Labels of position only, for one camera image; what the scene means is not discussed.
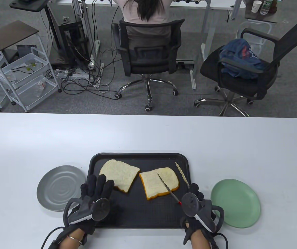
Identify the person's left hand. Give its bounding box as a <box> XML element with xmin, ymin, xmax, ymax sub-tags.
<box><xmin>68</xmin><ymin>174</ymin><xmax>115</xmax><ymax>235</ymax></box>

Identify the person's right hand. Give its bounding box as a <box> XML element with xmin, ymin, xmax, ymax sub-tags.
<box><xmin>181</xmin><ymin>183</ymin><xmax>214</xmax><ymax>245</ymax></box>

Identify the toast slice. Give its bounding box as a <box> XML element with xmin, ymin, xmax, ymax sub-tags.
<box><xmin>139</xmin><ymin>167</ymin><xmax>180</xmax><ymax>200</ymax></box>
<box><xmin>99</xmin><ymin>159</ymin><xmax>140</xmax><ymax>193</ymax></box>

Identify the metal kitchen tongs red handle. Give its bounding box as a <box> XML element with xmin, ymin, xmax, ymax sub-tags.
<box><xmin>156</xmin><ymin>162</ymin><xmax>191</xmax><ymax>206</ymax></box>

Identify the grey metal plate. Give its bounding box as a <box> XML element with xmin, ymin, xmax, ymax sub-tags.
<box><xmin>37</xmin><ymin>165</ymin><xmax>87</xmax><ymax>212</ymax></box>

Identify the black food tray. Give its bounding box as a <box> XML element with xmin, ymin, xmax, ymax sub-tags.
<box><xmin>86</xmin><ymin>153</ymin><xmax>193</xmax><ymax>229</ymax></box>

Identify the person's left forearm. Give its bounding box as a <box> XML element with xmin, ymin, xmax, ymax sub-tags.
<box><xmin>60</xmin><ymin>228</ymin><xmax>87</xmax><ymax>249</ymax></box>

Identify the person's right forearm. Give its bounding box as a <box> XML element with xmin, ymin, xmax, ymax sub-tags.
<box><xmin>189</xmin><ymin>230</ymin><xmax>213</xmax><ymax>249</ymax></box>

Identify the grey white left controller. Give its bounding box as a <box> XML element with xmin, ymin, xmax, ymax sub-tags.
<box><xmin>62</xmin><ymin>198</ymin><xmax>110</xmax><ymax>229</ymax></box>

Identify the green plate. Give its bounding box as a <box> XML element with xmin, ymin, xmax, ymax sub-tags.
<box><xmin>211</xmin><ymin>179</ymin><xmax>261</xmax><ymax>229</ymax></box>

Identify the crumpled plastic bottle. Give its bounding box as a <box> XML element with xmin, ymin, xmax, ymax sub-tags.
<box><xmin>36</xmin><ymin>79</ymin><xmax>47</xmax><ymax>98</ymax></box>

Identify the white power strip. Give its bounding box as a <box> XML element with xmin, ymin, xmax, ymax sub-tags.
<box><xmin>55</xmin><ymin>70</ymin><xmax>92</xmax><ymax>79</ymax></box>

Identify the black office chair with armrests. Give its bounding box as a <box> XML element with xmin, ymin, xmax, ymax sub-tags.
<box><xmin>194</xmin><ymin>9</ymin><xmax>297</xmax><ymax>117</ymax></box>

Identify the black mesh office chair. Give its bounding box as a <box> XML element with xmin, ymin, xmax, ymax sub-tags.
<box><xmin>111</xmin><ymin>19</ymin><xmax>186</xmax><ymax>112</ymax></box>

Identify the black computer tower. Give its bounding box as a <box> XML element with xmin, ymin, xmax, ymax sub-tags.
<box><xmin>52</xmin><ymin>20</ymin><xmax>92</xmax><ymax>69</ymax></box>

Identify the white office desk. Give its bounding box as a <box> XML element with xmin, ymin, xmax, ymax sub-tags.
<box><xmin>56</xmin><ymin>0</ymin><xmax>246</xmax><ymax>90</ymax></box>

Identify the dark wooden side table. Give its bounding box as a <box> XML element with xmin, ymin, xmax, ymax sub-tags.
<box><xmin>0</xmin><ymin>20</ymin><xmax>40</xmax><ymax>56</ymax></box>

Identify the dark small table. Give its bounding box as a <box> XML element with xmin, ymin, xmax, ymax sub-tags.
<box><xmin>244</xmin><ymin>0</ymin><xmax>292</xmax><ymax>24</ymax></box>

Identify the white paper cup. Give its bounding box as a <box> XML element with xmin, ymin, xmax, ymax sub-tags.
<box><xmin>251</xmin><ymin>0</ymin><xmax>263</xmax><ymax>13</ymax></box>

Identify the clear plastic bottle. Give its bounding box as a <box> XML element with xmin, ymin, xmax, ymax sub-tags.
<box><xmin>260</xmin><ymin>0</ymin><xmax>272</xmax><ymax>15</ymax></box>

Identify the silver bracelet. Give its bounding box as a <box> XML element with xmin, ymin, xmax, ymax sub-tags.
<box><xmin>68</xmin><ymin>235</ymin><xmax>83</xmax><ymax>245</ymax></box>

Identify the tangle of black cables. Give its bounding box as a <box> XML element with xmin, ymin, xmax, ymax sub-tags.
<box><xmin>44</xmin><ymin>0</ymin><xmax>123</xmax><ymax>100</ymax></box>

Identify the white wire cart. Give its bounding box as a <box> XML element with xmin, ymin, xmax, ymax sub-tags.
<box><xmin>0</xmin><ymin>47</ymin><xmax>62</xmax><ymax>113</ymax></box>

